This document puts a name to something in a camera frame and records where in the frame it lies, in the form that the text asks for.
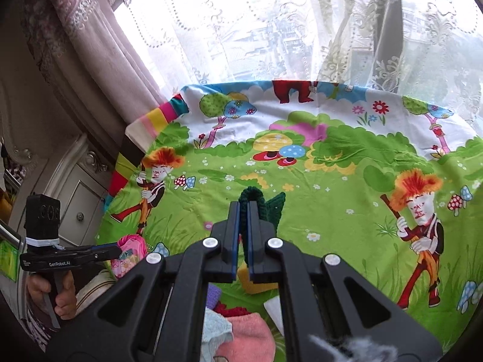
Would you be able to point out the red fluffy plush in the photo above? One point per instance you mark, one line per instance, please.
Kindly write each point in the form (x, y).
(226, 312)

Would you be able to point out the pink elephant towel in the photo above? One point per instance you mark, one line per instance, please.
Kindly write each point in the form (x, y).
(252, 341)

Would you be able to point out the light blue towel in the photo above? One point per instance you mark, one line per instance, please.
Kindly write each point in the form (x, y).
(216, 331)

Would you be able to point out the white carved cabinet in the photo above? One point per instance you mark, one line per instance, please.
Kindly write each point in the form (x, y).
(76, 174)

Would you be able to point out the yellow sponge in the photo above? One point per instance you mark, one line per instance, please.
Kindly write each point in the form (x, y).
(249, 286)

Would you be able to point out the white lace curtain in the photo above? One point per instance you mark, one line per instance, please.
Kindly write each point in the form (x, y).
(427, 49)

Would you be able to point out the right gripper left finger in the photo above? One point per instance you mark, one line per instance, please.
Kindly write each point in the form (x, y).
(156, 311)

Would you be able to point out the white sponge block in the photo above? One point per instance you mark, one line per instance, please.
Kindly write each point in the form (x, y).
(274, 310)

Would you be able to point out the pink patterned curtain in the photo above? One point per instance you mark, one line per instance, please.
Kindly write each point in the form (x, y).
(91, 66)

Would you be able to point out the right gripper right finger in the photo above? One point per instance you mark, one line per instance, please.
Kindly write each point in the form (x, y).
(327, 305)

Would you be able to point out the person's left hand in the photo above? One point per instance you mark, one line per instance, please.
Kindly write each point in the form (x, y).
(66, 301)

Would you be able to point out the purple knitted item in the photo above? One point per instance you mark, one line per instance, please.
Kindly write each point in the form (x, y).
(213, 296)

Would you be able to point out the dark green knitted item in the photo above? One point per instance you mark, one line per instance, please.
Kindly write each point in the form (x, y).
(264, 211)

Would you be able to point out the pink cartoon bag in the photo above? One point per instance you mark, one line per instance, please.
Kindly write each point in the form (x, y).
(133, 250)

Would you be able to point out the colourful cartoon bed sheet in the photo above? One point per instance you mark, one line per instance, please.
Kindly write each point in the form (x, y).
(391, 183)

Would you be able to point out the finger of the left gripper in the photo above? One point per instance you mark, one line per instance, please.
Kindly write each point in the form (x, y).
(105, 252)

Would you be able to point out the grey fuzzy item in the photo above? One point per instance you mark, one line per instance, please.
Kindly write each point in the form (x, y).
(356, 349)

